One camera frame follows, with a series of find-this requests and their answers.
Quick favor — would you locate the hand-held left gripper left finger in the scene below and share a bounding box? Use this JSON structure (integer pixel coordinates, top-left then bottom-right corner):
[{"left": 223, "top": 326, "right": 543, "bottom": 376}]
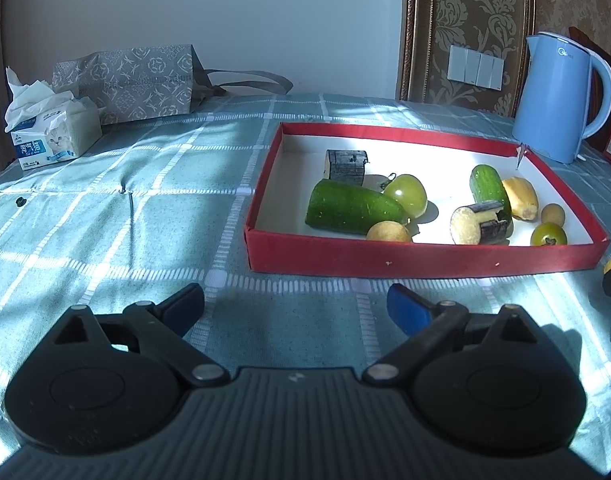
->
[{"left": 32, "top": 283, "right": 231, "bottom": 389}]

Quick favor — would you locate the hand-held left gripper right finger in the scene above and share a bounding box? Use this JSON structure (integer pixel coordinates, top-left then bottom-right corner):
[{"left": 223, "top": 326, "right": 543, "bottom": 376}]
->
[{"left": 361, "top": 283, "right": 560, "bottom": 389}]

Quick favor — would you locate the red cardboard tray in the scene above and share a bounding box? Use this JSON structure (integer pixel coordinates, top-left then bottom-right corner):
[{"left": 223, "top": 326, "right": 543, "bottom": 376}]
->
[{"left": 244, "top": 121, "right": 611, "bottom": 279}]

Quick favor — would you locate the small green tomato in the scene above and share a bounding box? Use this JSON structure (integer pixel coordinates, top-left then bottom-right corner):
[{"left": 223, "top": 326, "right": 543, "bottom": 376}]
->
[{"left": 530, "top": 222, "right": 569, "bottom": 247}]

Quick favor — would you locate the dark eggplant piece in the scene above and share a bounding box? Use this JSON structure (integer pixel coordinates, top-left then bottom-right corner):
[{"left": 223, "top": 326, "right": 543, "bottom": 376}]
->
[
  {"left": 325, "top": 149, "right": 370, "bottom": 187},
  {"left": 449, "top": 200, "right": 513, "bottom": 246}
]

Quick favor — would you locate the large green tomato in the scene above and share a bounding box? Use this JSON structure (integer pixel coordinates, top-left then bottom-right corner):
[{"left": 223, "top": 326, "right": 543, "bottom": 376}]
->
[{"left": 381, "top": 173, "right": 429, "bottom": 221}]

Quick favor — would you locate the large green cucumber piece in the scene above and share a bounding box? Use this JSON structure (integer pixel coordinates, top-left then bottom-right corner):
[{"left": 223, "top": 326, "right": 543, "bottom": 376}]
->
[{"left": 305, "top": 179, "right": 409, "bottom": 236}]

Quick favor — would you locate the yellow banana piece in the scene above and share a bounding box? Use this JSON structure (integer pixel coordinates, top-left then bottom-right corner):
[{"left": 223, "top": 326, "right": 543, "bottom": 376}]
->
[{"left": 501, "top": 177, "right": 539, "bottom": 222}]

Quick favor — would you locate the small green cucumber piece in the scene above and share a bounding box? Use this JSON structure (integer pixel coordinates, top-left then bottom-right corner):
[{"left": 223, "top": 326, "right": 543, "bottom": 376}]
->
[{"left": 469, "top": 164, "right": 513, "bottom": 221}]

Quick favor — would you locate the teal checked tablecloth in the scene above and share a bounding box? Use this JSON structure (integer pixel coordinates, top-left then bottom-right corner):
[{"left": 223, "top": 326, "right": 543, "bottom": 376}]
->
[{"left": 0, "top": 92, "right": 611, "bottom": 461}]

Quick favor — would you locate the blue electric kettle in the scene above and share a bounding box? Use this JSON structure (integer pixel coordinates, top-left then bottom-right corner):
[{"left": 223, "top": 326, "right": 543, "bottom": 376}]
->
[{"left": 511, "top": 31, "right": 611, "bottom": 165}]

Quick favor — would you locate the white tissue pack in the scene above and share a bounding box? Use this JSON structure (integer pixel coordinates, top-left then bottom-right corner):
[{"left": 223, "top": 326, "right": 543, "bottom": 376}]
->
[{"left": 4, "top": 66, "right": 103, "bottom": 172}]

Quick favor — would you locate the grey patterned gift bag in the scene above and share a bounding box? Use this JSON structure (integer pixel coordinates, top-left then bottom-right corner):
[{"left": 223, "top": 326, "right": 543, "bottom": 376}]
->
[{"left": 52, "top": 44, "right": 294, "bottom": 126}]

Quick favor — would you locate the white wall switch panel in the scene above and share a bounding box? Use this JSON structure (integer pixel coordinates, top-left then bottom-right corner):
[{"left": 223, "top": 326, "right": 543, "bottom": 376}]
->
[{"left": 446, "top": 44, "right": 504, "bottom": 91}]

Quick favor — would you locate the dark wooden wall moulding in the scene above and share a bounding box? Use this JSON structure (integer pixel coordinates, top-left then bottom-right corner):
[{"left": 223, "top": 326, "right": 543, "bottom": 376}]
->
[{"left": 396, "top": 0, "right": 536, "bottom": 118}]

